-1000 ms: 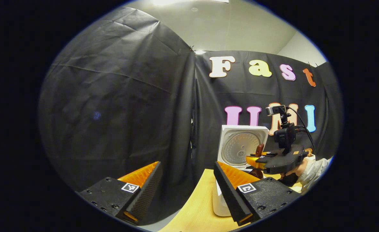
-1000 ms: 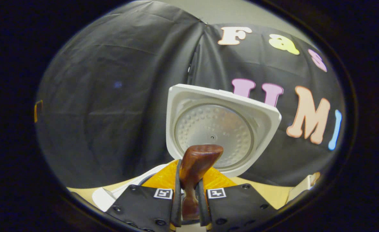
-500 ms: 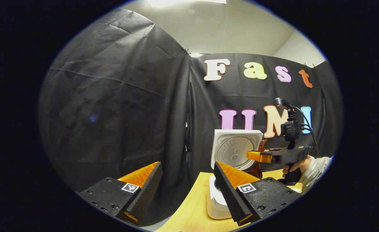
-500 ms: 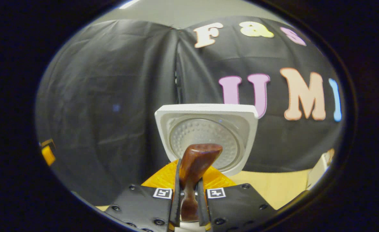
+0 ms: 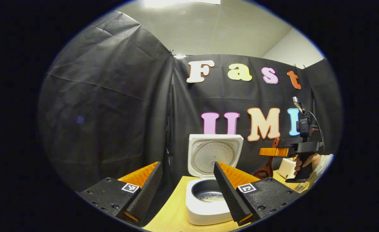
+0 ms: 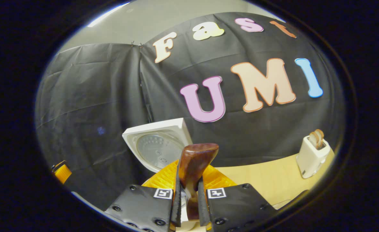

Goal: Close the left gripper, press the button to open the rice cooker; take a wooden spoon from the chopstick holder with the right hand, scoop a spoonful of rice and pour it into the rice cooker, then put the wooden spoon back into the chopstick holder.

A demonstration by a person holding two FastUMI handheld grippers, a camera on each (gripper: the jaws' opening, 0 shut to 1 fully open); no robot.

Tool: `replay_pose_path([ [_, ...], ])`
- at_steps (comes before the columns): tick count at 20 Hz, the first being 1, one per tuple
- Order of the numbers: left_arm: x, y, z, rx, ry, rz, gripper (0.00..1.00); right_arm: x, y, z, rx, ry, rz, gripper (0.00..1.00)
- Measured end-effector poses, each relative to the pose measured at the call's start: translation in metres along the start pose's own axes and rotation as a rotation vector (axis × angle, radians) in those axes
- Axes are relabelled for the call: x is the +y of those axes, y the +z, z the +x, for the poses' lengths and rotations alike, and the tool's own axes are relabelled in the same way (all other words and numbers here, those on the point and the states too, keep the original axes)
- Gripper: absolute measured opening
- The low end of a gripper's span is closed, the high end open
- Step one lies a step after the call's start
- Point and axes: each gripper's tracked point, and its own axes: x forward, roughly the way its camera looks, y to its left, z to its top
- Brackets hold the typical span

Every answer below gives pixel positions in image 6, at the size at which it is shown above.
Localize white rice cooker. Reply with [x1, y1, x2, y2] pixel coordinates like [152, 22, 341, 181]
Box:
[122, 118, 194, 232]

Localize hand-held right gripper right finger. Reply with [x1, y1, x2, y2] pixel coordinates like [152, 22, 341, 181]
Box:
[197, 164, 277, 232]

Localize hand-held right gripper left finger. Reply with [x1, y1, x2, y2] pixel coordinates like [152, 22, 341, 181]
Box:
[104, 159, 183, 232]

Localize white toaster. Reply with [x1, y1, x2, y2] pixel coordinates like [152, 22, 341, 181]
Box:
[296, 135, 331, 179]

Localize brown wooden spoon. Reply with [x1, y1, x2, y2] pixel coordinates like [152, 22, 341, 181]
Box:
[178, 143, 219, 221]

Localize black backdrop cloth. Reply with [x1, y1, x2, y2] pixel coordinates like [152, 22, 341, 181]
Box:
[35, 12, 346, 210]

